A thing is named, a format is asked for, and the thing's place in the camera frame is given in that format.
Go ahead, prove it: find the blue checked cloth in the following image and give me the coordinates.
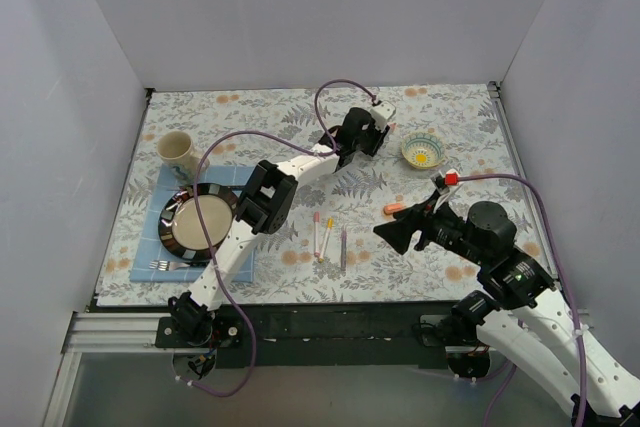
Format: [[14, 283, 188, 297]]
[[130, 165, 252, 283]]

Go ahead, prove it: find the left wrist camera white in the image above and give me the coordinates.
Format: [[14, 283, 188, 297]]
[[370, 101, 396, 129]]

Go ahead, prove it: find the white pink marker pen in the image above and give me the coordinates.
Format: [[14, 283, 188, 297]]
[[313, 211, 321, 258]]

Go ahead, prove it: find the beige ceramic mug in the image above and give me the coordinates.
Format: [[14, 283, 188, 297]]
[[156, 131, 210, 185]]

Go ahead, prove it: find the purple marker pen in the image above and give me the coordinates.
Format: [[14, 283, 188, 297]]
[[340, 226, 348, 273]]

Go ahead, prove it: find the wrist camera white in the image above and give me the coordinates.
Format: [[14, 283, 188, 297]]
[[432, 169, 460, 212], [370, 101, 396, 129]]

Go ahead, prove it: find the aluminium frame rail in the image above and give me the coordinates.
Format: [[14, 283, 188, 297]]
[[42, 310, 166, 427]]

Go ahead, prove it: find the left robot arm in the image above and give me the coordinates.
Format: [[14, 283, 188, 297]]
[[158, 101, 395, 347]]

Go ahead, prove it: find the yellow patterned bowl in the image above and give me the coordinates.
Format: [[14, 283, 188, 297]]
[[400, 131, 446, 170]]

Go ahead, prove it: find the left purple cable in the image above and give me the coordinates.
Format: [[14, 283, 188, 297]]
[[192, 79, 381, 398]]

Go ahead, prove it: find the silver fork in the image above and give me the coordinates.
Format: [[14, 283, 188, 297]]
[[149, 260, 192, 271]]

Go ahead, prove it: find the purple cable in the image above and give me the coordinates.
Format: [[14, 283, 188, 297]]
[[449, 346, 519, 427], [192, 79, 381, 398], [457, 172, 587, 427]]

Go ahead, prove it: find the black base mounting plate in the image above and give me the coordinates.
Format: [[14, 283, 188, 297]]
[[155, 301, 489, 369]]

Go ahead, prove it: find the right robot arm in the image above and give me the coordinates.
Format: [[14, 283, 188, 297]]
[[373, 198, 639, 426]]

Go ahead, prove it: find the floral tablecloth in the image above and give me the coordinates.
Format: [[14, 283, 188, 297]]
[[97, 84, 546, 307]]

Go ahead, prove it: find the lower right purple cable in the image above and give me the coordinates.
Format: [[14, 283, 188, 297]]
[[449, 346, 519, 427]]

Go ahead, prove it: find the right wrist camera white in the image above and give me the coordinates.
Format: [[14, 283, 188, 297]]
[[432, 169, 460, 212]]

